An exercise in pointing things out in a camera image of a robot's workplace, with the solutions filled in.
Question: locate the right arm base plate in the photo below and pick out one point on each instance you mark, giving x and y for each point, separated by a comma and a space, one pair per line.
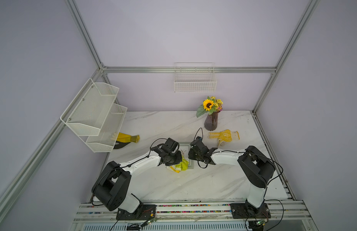
246, 210

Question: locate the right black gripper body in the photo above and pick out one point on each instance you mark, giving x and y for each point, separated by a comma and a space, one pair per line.
194, 156

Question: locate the aluminium rail front frame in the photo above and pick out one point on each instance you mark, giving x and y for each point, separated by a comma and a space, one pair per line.
279, 215

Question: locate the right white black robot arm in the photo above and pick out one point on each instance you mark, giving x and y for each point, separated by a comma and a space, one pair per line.
258, 168

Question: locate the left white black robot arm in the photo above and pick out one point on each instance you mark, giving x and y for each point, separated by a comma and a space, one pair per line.
111, 187

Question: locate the dark vase with sunflowers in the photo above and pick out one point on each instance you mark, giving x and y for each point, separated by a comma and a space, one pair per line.
211, 106

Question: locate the grey picture frame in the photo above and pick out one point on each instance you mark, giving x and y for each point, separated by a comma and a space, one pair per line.
184, 147

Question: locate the white two-tier mesh shelf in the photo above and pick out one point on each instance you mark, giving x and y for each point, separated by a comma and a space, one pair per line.
95, 117

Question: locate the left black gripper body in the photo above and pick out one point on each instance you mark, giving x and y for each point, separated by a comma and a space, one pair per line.
175, 158

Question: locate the yellow green cloth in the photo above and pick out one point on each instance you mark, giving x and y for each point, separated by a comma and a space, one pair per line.
182, 166

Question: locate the white wire wall basket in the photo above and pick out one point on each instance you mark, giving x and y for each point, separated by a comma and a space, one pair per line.
194, 77

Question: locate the aluminium cage frame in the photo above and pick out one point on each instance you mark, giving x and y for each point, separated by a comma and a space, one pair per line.
20, 182

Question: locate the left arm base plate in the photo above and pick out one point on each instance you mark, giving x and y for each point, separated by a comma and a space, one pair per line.
143, 212

